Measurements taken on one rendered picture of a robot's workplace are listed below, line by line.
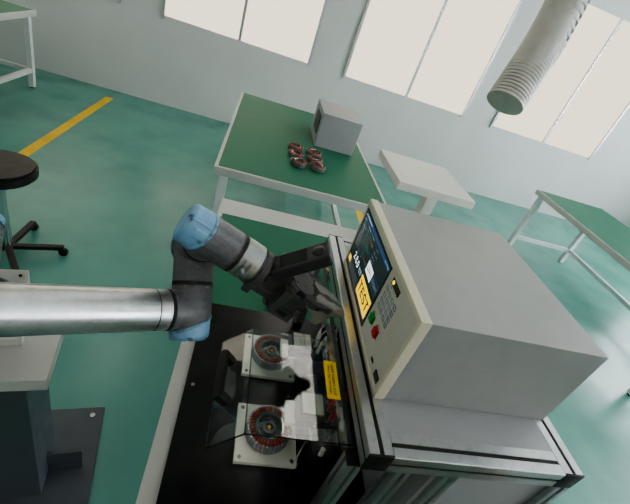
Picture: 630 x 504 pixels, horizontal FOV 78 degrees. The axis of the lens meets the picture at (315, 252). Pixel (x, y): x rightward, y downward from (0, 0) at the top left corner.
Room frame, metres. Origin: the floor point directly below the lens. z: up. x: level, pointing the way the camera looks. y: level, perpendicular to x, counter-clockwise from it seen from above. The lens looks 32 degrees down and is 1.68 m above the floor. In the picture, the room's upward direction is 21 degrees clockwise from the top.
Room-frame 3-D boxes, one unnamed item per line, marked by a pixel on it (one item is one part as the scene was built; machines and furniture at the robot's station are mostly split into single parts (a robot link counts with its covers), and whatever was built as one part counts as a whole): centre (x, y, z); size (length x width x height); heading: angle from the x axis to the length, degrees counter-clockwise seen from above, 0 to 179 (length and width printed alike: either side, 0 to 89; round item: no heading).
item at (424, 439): (0.77, -0.32, 1.09); 0.68 x 0.44 x 0.05; 15
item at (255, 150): (3.03, 0.42, 0.37); 1.85 x 1.10 x 0.75; 15
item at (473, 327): (0.76, -0.33, 1.22); 0.44 x 0.39 x 0.20; 15
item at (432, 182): (1.72, -0.33, 0.98); 0.37 x 0.35 x 0.46; 15
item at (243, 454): (0.57, -0.05, 0.78); 0.15 x 0.15 x 0.01; 15
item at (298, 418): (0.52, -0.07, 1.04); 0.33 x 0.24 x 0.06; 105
